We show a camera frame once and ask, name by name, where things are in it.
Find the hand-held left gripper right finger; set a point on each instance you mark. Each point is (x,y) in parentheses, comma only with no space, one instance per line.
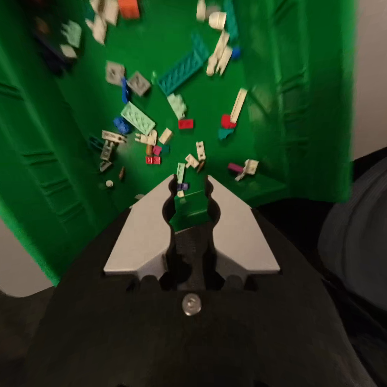
(245,238)

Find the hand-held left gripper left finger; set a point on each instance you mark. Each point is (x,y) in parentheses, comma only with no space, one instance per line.
(142,238)

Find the purple lego piece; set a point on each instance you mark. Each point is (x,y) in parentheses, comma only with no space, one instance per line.
(183,186)

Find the pile of lego pieces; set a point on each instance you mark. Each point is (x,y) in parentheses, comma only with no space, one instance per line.
(137,116)

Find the stack of green storage bins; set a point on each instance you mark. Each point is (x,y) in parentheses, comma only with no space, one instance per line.
(287,90)

